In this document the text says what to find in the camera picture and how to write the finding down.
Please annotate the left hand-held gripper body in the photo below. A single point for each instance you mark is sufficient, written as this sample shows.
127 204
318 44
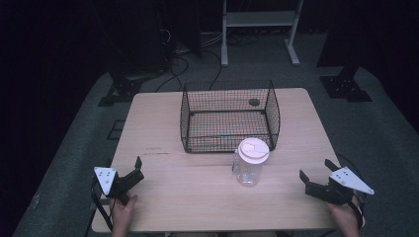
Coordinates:
112 184

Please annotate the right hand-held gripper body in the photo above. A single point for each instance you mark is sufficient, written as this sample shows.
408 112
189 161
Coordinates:
339 186

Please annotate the person's left hand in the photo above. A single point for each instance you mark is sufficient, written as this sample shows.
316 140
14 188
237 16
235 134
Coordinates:
122 212

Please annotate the person's right hand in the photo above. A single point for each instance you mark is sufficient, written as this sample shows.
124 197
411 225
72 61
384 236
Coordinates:
344 217

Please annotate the clear pitcher with white lid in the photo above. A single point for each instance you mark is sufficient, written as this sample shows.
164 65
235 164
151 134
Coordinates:
250 164

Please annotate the black stand base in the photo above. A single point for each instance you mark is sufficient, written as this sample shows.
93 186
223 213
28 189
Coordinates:
122 89
344 87

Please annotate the white metal stand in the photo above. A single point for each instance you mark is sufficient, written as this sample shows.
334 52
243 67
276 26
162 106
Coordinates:
260 19

